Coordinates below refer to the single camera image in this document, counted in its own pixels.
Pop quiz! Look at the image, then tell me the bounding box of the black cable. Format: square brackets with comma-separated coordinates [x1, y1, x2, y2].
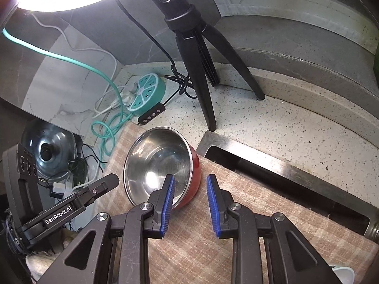
[114, 0, 199, 107]

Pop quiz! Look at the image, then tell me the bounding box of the black inline cable remote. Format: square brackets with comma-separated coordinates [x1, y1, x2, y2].
[137, 103, 166, 125]

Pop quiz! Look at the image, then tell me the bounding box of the black mini tripod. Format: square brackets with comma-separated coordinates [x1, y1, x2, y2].
[153, 0, 265, 131]

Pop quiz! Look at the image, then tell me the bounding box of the red steel-lined bowl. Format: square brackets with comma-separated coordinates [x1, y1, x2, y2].
[123, 126, 201, 209]

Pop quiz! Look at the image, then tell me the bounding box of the teal round power strip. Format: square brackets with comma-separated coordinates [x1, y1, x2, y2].
[128, 73, 166, 116]

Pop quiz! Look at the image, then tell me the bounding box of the white plug adapter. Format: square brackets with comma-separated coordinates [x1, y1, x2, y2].
[51, 182, 72, 198]

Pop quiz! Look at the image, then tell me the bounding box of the gloved left hand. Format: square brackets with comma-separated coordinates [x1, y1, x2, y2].
[25, 228, 78, 283]

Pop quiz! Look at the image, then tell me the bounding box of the plaid beige table cloth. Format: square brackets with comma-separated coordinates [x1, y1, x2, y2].
[91, 122, 379, 284]

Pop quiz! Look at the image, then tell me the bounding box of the white cable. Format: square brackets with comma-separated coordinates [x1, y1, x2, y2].
[29, 11, 140, 119]

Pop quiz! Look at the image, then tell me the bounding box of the teal power cable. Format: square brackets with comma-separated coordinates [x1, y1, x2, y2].
[1, 27, 134, 159]

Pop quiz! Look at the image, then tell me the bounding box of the light blue ceramic bowl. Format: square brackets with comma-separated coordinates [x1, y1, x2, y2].
[330, 265, 355, 284]

